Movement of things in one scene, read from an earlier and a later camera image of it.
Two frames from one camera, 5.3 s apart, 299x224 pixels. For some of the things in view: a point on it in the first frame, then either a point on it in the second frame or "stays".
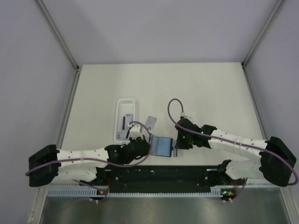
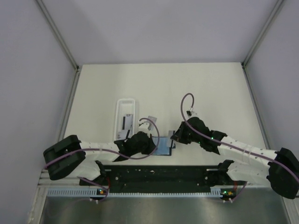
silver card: (174, 150) -> (169, 140)
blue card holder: (162, 146) stays
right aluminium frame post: (278, 3) stays
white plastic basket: (124, 115) stays
